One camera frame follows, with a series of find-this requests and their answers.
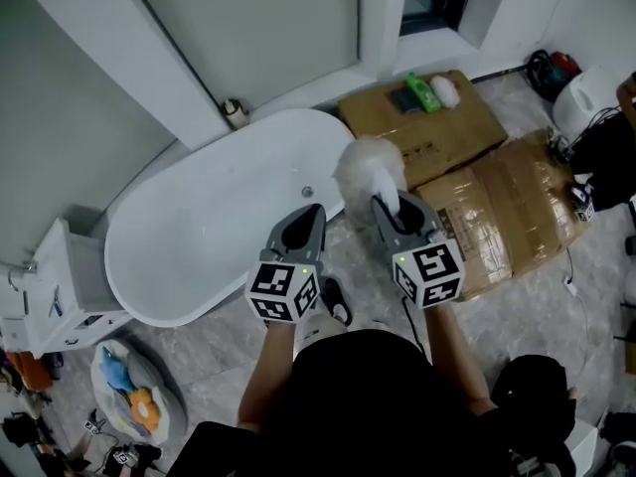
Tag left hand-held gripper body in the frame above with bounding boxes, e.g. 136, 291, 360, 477
244, 249, 325, 323

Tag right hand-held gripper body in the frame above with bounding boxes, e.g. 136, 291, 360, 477
387, 231, 466, 310

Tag white fluffy duster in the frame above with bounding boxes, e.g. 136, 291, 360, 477
331, 135, 406, 217

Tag white bathtub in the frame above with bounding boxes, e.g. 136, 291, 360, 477
103, 107, 357, 328

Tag person's left forearm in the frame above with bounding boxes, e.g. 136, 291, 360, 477
237, 318, 300, 434

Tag person's right forearm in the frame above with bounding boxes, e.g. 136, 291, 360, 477
421, 300, 499, 416

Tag person's black shoe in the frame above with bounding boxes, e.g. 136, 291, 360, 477
321, 276, 355, 328

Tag person's pale trousers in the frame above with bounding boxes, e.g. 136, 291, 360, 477
296, 313, 350, 353

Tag flat cardboard box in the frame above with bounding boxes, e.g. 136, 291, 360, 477
337, 70, 509, 191

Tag taped cardboard box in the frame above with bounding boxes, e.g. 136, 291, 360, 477
414, 129, 593, 303

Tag green plastic bottle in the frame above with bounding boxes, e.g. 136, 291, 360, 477
405, 71, 442, 114

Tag white bath puff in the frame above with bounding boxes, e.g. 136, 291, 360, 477
429, 75, 463, 109

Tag small white and brown cup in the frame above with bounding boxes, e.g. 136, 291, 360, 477
221, 97, 249, 129

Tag person's black shirt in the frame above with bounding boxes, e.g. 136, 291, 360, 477
163, 328, 580, 477

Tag spare hand-held gripper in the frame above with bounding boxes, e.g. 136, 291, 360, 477
111, 443, 141, 467
569, 171, 597, 224
82, 407, 108, 437

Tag grey toy bag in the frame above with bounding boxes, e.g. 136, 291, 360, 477
90, 338, 189, 447

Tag orange flower plush toy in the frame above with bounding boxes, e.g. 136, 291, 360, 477
127, 388, 162, 432

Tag blue plush toy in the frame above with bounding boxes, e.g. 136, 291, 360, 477
100, 346, 134, 393

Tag black bag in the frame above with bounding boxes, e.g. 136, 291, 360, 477
569, 106, 636, 213

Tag white sink cabinet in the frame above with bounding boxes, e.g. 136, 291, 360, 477
0, 204, 133, 360

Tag brown wooden furniture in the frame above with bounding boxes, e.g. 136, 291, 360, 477
615, 70, 636, 134

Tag orange box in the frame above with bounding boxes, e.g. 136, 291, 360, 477
5, 350, 54, 394

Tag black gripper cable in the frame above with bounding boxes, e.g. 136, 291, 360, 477
400, 295, 429, 358

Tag white charger cable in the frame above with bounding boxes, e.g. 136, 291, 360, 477
562, 245, 598, 392

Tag black coiled cable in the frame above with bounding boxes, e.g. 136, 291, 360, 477
525, 50, 565, 102

